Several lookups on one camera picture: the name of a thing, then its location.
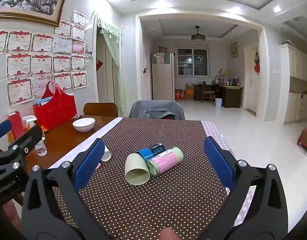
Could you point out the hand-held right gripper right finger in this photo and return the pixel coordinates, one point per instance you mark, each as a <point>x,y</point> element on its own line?
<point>218,160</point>

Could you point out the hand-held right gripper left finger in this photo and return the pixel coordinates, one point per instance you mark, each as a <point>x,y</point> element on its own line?
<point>89,163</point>

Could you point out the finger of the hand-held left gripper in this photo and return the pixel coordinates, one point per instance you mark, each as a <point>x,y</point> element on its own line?
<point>28,138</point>
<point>2,130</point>

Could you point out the pale green cup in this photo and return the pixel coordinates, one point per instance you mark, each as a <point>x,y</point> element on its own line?
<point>137,172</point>

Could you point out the white cup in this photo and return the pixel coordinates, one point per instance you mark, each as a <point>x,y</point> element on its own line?
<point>106,154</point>

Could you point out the pink and green cup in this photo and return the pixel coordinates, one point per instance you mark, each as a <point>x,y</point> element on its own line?
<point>166,161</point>

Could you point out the person's left hand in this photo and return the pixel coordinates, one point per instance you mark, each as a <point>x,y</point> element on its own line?
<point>12,216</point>

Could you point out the person's right hand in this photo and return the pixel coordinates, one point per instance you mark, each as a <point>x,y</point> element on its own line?
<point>169,235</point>

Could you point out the small clear glass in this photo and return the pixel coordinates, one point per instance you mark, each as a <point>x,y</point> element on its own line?
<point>41,149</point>

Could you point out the pink checkered tablecloth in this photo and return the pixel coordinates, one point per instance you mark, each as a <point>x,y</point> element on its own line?
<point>216,130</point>

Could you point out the white bowl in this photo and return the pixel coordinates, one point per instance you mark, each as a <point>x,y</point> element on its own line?
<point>84,124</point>

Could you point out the red tote bag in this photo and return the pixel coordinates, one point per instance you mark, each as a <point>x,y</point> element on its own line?
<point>56,108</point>

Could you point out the wooden dining chair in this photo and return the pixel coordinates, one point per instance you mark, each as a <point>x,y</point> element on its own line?
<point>101,110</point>

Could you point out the white trash bin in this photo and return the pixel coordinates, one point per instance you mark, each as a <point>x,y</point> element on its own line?
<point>218,103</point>

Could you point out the blue and black can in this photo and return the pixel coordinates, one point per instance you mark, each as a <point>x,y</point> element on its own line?
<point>152,151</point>

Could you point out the dark wooden desk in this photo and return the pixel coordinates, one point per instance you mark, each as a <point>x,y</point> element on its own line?
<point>231,97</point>

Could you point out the brown polka-dot tablecloth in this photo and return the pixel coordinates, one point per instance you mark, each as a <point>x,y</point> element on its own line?
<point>143,205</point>

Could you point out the dark wooden chair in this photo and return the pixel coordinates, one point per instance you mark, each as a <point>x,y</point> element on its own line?
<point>207,92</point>

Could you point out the brown cardboard box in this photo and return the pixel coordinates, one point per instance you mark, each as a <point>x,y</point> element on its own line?
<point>189,92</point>

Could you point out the red cardboard box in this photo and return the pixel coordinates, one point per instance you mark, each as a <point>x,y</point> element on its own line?
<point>179,95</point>

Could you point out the grey jacket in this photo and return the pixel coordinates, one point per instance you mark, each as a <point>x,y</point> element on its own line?
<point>156,108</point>

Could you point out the white door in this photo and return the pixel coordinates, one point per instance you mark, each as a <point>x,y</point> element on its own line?
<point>251,85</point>

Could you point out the red stool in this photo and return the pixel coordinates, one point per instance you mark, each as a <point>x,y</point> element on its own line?
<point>306,137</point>

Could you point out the refrigerator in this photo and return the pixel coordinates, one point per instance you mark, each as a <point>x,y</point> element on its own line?
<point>162,80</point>

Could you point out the red door ornament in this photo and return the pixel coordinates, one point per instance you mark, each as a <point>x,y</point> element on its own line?
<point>256,68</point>

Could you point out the window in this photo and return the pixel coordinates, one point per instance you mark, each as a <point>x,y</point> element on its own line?
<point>192,61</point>

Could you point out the green sheer curtain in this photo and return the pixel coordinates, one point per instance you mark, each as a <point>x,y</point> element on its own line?
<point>118,62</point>

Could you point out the ceiling fan lamp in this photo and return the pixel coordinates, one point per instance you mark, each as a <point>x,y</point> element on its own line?
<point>198,37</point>

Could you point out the framed blossom painting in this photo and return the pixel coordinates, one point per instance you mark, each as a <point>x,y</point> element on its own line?
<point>31,0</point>

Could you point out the group of wall certificates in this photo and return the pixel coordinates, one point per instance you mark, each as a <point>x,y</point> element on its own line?
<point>43,60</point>

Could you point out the cream wall cabinets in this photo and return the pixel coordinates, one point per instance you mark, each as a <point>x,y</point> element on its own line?
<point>296,85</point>

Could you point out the small framed wall picture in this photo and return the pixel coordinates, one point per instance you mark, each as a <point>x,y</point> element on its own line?
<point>233,50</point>

